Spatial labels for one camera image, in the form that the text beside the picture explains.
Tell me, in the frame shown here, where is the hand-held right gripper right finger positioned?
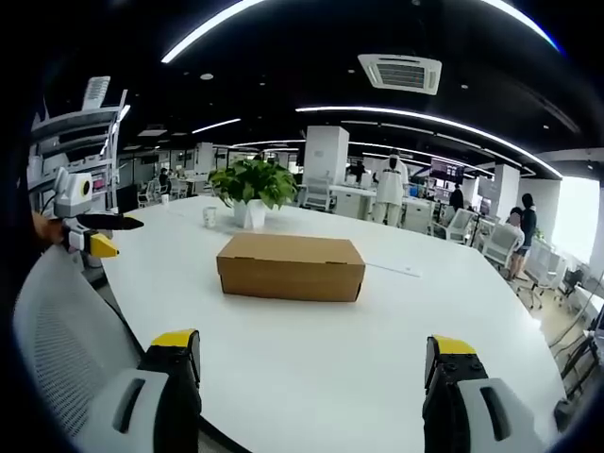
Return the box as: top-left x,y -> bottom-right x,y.
422,334 -> 548,453

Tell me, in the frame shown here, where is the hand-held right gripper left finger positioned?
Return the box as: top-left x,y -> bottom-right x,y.
77,328 -> 203,453

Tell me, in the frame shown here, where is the brown cardboard shoe box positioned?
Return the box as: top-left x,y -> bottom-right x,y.
215,231 -> 367,303

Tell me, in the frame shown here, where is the person's left hand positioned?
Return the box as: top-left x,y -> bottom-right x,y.
31,210 -> 65,246

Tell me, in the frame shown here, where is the white metal shelving rack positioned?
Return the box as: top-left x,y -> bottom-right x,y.
26,75 -> 131,216

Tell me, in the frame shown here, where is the white mesh office chair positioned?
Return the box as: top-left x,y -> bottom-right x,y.
12,243 -> 147,449

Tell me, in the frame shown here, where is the green potted plant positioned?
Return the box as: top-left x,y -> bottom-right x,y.
207,159 -> 299,231

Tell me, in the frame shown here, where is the ceiling air conditioner vent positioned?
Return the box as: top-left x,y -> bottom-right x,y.
357,53 -> 444,96

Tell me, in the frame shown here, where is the wall display screen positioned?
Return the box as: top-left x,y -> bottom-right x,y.
428,158 -> 466,193

